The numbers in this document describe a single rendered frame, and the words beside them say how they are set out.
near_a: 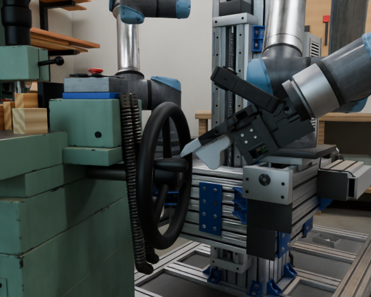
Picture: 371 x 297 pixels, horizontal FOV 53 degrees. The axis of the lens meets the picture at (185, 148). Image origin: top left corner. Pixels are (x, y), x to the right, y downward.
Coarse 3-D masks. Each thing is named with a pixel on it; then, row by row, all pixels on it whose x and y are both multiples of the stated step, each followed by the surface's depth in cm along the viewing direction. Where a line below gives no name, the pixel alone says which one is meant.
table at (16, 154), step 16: (48, 128) 76; (0, 144) 54; (16, 144) 57; (32, 144) 61; (48, 144) 65; (64, 144) 69; (0, 160) 54; (16, 160) 57; (32, 160) 61; (48, 160) 65; (64, 160) 69; (80, 160) 68; (96, 160) 67; (112, 160) 68; (0, 176) 54
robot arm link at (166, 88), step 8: (152, 80) 139; (160, 80) 136; (168, 80) 136; (176, 80) 138; (152, 88) 136; (160, 88) 136; (168, 88) 137; (176, 88) 138; (152, 96) 136; (160, 96) 136; (168, 96) 137; (176, 96) 139; (152, 104) 138
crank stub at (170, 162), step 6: (156, 162) 62; (162, 162) 62; (168, 162) 61; (174, 162) 61; (180, 162) 61; (186, 162) 61; (156, 168) 62; (162, 168) 62; (168, 168) 61; (174, 168) 61; (180, 168) 61; (186, 168) 61
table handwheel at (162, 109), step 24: (168, 120) 70; (144, 144) 61; (168, 144) 72; (96, 168) 77; (120, 168) 75; (144, 168) 60; (192, 168) 86; (144, 192) 60; (144, 216) 61; (168, 240) 71
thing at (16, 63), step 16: (0, 48) 77; (16, 48) 76; (32, 48) 77; (0, 64) 78; (16, 64) 77; (32, 64) 77; (0, 80) 79; (16, 80) 79; (32, 80) 79; (48, 80) 83
